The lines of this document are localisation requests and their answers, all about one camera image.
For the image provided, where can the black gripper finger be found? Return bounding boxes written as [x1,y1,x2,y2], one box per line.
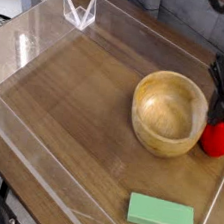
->
[207,91,224,126]

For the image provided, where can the light wooden bowl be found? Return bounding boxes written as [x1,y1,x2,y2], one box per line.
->
[131,70,208,158]

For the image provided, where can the red plush strawberry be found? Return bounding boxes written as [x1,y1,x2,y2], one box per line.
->
[200,122,224,158]

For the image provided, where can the clear acrylic tray enclosure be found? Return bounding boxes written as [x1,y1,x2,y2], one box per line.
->
[0,0,224,224]

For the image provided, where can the green rectangular block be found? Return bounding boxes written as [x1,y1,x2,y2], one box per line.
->
[126,192,194,224]

